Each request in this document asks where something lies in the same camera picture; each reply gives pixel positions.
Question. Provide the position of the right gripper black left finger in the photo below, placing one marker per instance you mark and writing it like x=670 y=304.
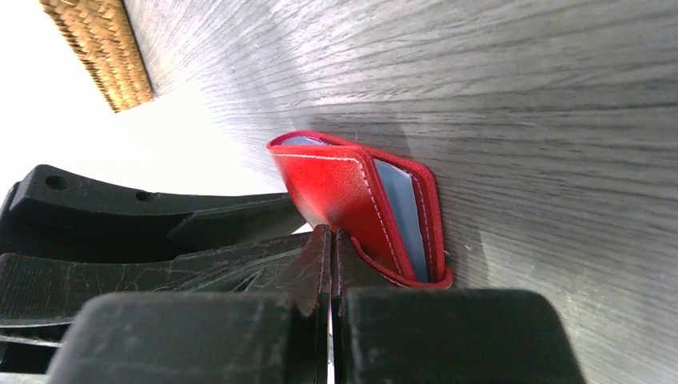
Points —
x=275 y=334

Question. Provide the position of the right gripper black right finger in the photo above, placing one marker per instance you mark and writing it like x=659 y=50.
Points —
x=387 y=334

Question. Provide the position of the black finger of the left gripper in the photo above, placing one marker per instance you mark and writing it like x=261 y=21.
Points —
x=43 y=292
x=55 y=214

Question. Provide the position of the red leather card holder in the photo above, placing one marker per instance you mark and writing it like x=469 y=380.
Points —
x=388 y=205

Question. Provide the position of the woven wicker divided tray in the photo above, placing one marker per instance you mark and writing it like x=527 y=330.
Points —
x=100 y=35

